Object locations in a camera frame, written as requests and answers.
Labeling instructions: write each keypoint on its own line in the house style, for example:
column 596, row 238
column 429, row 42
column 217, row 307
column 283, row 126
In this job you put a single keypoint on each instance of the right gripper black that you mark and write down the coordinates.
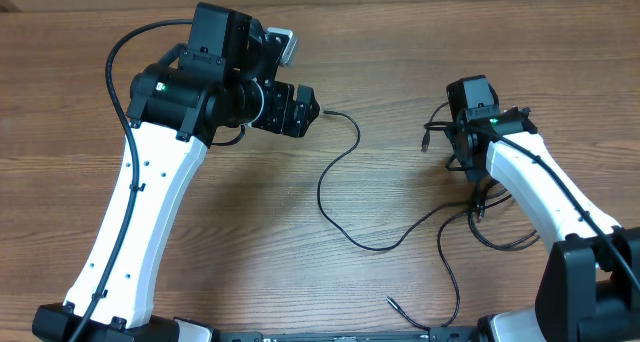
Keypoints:
column 478, row 170

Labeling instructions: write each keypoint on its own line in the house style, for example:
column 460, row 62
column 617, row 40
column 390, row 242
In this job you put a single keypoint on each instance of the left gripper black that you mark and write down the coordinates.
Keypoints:
column 300, row 120

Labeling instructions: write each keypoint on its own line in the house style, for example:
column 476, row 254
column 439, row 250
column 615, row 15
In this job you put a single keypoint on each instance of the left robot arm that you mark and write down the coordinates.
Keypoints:
column 224, row 75

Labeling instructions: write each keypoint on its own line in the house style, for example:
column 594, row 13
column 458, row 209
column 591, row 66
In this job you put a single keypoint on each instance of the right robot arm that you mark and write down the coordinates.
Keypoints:
column 590, row 287

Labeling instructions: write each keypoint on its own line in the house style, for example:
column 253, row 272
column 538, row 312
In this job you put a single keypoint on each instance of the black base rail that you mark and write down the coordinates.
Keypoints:
column 350, row 337

